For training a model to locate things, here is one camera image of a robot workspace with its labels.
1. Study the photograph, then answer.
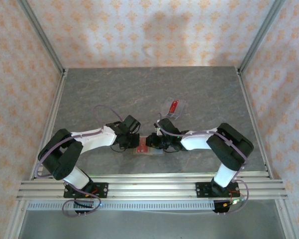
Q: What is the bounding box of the grey card holder wallet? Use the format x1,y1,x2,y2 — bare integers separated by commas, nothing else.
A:
133,139,165,157

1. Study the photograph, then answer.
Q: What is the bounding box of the grey metal sheet panel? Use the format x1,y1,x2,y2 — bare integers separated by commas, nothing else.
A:
19,210,286,239

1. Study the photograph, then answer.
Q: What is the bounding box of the aluminium front rail beam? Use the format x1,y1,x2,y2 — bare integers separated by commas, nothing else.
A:
16,174,289,201

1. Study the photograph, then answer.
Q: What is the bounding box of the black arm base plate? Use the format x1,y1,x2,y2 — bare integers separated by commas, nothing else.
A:
63,182,109,199
195,181,240,199

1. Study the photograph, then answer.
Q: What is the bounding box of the white slotted cable duct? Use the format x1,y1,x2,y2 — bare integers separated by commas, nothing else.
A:
27,201,216,211

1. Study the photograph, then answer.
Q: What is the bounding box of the aluminium table side rail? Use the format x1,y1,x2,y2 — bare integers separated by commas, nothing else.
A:
29,69,69,180
235,67,274,180

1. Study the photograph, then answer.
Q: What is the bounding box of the black cable bracket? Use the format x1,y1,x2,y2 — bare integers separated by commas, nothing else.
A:
212,199,233,215
73,199,95,215

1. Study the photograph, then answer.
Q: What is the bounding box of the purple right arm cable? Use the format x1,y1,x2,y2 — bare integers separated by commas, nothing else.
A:
155,113,251,215

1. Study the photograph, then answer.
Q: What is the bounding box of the aluminium upright frame post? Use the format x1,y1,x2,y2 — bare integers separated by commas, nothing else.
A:
17,0,67,75
238,0,287,73

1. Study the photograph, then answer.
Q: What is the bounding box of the aluminium frame leg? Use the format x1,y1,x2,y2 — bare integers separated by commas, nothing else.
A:
275,199,298,239
4,199,28,239

